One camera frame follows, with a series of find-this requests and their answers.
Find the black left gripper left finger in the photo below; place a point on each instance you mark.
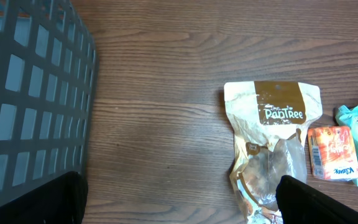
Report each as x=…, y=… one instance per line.
x=62, y=200

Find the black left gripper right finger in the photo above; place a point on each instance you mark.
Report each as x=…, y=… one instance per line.
x=300, y=203

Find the orange snack packet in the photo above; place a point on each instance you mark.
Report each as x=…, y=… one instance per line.
x=333, y=154

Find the beige granola bag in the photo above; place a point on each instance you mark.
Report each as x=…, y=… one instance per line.
x=270, y=120

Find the grey plastic mesh basket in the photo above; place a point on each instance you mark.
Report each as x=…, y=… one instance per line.
x=48, y=72

